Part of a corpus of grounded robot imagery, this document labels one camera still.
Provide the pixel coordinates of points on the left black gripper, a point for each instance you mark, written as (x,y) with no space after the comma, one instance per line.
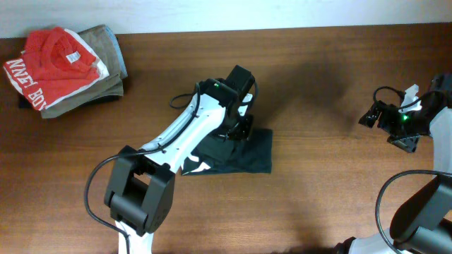
(244,132)

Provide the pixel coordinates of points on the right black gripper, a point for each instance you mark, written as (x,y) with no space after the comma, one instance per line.
(409,144)

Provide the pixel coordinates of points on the dark green t-shirt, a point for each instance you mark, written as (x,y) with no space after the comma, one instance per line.
(217,156)

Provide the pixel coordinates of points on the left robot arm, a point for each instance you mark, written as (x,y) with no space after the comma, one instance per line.
(140,190)

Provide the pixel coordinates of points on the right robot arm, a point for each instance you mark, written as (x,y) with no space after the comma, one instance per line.
(419,224)

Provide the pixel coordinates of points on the light blue folded garment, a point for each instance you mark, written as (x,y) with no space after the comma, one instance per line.
(117,49)

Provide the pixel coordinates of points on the khaki folded garment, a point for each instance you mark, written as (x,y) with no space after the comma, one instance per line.
(109,83)

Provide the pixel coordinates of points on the red folded t-shirt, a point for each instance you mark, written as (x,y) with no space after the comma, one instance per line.
(54,65)

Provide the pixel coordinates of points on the black folded garment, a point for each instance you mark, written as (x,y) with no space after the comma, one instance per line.
(23,103)

